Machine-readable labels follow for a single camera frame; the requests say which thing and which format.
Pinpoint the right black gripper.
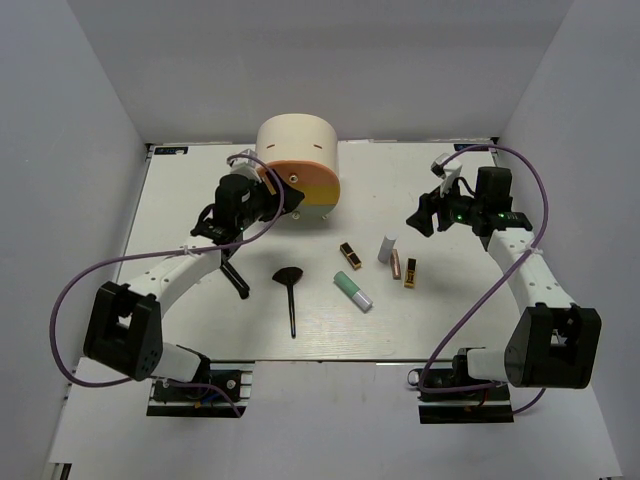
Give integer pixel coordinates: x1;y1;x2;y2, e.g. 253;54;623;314
406;174;484;238

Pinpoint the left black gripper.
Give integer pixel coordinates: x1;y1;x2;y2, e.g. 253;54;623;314
237;169;305;231

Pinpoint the orange top drawer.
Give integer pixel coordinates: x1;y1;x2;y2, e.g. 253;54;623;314
268;160;340;192

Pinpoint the yellow drawer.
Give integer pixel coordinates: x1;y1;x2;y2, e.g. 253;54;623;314
298;184;341;208

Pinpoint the rose gold lipstick tube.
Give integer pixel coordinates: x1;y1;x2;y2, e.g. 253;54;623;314
389;249;402;280

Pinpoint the lavender cylindrical tube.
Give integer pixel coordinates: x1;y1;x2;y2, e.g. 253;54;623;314
377;233;398;264

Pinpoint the cream round drawer organizer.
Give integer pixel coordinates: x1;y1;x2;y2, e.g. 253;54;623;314
255;112;342;221

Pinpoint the black gold nail polish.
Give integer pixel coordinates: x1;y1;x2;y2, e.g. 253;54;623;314
404;258;417;288

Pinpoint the black gold lipstick case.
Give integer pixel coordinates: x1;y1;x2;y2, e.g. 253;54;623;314
340;242;362;270

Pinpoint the green white cosmetic tube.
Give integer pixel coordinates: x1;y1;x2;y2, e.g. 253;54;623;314
333;271;373;313

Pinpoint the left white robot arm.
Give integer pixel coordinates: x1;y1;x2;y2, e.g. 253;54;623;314
83;173;305;399

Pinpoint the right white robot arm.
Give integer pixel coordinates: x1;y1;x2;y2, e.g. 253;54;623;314
407;165;602;399

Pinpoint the black fan makeup brush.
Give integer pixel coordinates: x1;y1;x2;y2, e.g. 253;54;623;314
272;266;303;339

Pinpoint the blue label sticker right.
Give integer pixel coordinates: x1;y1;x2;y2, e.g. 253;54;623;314
453;143;489;152

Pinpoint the blue label sticker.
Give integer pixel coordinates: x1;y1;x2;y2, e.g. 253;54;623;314
153;146;189;155
453;143;489;152

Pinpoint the blue label sticker left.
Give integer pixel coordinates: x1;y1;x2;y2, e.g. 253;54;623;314
153;146;189;155

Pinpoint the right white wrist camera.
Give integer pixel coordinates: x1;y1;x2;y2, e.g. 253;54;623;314
431;153;462;197

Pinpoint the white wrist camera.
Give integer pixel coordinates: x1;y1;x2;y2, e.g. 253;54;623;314
431;153;462;197
227;149;262;183

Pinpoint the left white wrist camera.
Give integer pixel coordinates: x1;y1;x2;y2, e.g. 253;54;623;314
227;149;262;183

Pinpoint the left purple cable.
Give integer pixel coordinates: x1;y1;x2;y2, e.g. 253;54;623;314
49;153;286;417

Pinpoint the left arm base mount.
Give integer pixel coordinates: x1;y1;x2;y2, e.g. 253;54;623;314
146;363;255;418

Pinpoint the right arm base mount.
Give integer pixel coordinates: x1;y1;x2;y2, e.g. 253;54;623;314
418;363;514;425

